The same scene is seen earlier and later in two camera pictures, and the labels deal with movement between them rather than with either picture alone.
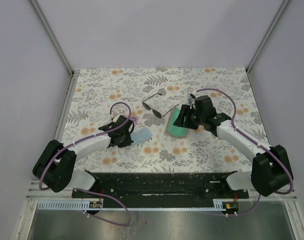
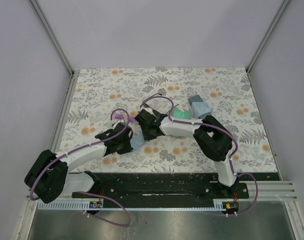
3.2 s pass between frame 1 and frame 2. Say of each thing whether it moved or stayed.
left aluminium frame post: stayed
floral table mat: stayed
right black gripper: moved
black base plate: stayed
